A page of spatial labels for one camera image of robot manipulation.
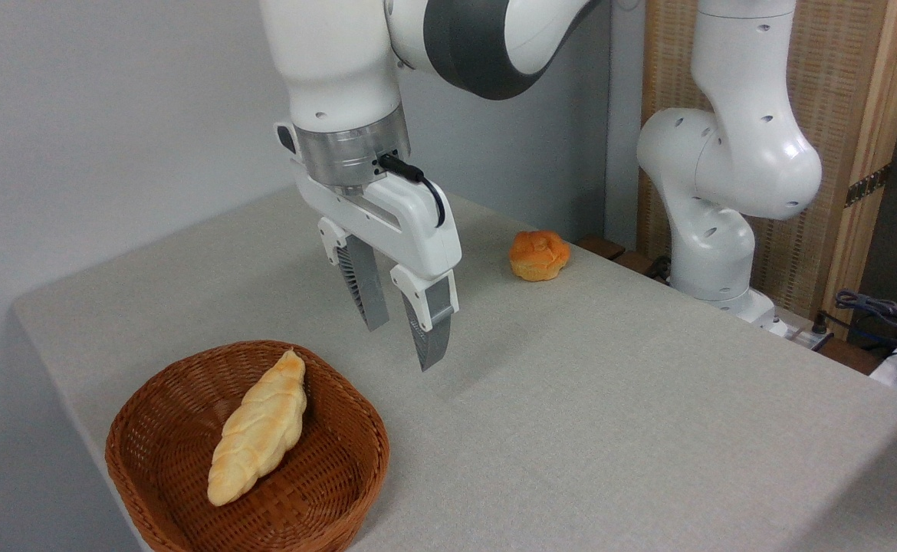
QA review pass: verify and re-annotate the wooden woven screen panel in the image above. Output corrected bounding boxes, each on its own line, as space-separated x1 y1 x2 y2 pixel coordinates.
636 0 897 340

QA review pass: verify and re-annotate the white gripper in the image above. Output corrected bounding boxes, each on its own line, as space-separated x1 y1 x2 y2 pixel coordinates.
275 121 463 372

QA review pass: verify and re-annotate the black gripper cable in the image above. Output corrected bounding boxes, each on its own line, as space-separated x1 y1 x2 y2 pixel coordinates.
377 153 448 229

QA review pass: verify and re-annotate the grey table cloth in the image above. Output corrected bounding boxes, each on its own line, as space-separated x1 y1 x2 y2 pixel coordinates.
10 184 897 552

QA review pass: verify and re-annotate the round orange bread roll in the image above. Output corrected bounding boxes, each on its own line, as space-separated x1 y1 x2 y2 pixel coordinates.
509 230 572 282

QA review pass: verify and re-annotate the grey cable bundle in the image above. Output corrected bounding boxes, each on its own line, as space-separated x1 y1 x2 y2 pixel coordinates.
813 289 897 360

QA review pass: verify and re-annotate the brown wooden ledge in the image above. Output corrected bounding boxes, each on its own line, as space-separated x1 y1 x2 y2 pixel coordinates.
576 235 673 286

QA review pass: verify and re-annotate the brown wicker basket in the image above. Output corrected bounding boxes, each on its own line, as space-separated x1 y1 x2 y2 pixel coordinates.
105 340 390 552

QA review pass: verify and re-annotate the long braided pale bread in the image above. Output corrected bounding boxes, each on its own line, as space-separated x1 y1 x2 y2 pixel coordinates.
207 349 308 507

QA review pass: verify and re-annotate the black metal hinge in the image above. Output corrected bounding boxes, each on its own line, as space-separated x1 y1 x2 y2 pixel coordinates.
845 163 892 208

